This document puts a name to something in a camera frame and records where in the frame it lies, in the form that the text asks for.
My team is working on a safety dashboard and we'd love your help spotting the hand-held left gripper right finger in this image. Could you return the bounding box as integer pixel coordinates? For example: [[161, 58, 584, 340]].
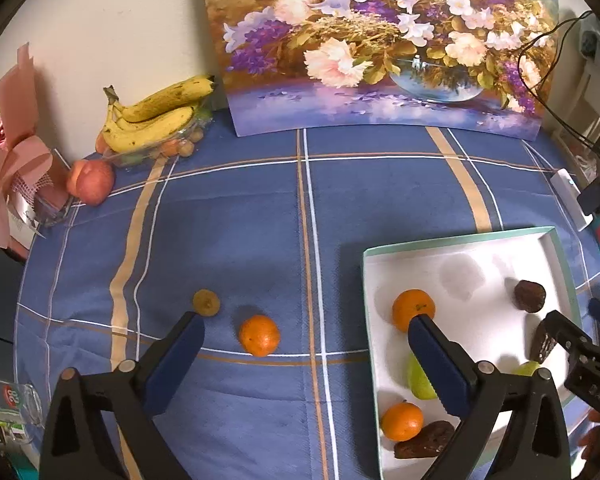
[[408, 314, 573, 480]]

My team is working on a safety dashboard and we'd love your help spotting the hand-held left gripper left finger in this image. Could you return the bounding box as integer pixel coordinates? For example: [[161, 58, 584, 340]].
[[39, 312, 206, 480]]

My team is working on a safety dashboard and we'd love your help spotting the brown wrinkled date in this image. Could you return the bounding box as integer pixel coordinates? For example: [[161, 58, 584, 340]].
[[513, 280, 547, 313], [528, 321, 555, 363]]

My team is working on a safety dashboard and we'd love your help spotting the large orange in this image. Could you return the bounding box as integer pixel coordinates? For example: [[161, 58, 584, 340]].
[[392, 288, 437, 333]]

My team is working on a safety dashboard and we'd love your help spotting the dark wrinkled avocado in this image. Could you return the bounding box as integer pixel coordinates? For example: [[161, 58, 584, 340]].
[[394, 420, 456, 460]]

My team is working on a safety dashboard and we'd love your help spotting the small orange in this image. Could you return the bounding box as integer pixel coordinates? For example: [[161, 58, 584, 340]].
[[239, 314, 281, 358]]

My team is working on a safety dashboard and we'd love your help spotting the white tray with teal rim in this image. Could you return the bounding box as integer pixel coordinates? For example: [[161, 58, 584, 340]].
[[362, 226, 583, 480]]

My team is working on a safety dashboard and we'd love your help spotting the person's right hand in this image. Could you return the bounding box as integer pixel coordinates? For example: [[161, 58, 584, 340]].
[[579, 408, 600, 461]]

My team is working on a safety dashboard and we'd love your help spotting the black power adapter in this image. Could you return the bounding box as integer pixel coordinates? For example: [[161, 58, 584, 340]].
[[577, 182, 600, 215]]

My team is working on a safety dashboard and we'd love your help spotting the white power strip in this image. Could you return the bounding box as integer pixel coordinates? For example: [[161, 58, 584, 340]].
[[550, 170, 593, 232]]

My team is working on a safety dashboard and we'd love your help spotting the clear glass with label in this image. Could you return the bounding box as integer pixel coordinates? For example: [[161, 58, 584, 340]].
[[0, 377, 43, 443]]

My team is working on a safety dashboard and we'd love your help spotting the blue plaid tablecloth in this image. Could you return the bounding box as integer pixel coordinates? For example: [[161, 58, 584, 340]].
[[12, 110, 600, 480]]

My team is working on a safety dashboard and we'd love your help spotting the green white packet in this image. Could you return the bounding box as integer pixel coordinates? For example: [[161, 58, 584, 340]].
[[0, 410, 36, 480]]

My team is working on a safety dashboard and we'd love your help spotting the pale red apple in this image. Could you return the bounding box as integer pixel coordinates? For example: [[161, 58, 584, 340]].
[[66, 159, 88, 198]]

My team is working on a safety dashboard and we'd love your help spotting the white shelf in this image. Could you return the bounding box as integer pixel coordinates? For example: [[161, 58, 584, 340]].
[[555, 50, 600, 171]]

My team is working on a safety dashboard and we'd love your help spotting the clear plastic container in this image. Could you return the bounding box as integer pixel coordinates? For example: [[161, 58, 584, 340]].
[[102, 109, 215, 168]]

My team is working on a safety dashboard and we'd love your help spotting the pink wrapped bouquet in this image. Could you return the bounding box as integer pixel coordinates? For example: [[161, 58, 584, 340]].
[[0, 42, 76, 251]]

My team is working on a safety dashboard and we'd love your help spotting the spotted yellow banana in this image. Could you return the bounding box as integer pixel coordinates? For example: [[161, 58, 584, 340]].
[[121, 75, 216, 123]]

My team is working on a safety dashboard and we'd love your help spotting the flower painting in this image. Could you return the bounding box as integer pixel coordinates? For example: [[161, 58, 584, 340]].
[[198, 0, 561, 141]]

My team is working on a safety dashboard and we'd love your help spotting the black cable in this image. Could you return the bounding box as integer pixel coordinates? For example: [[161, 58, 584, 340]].
[[517, 10, 600, 191]]

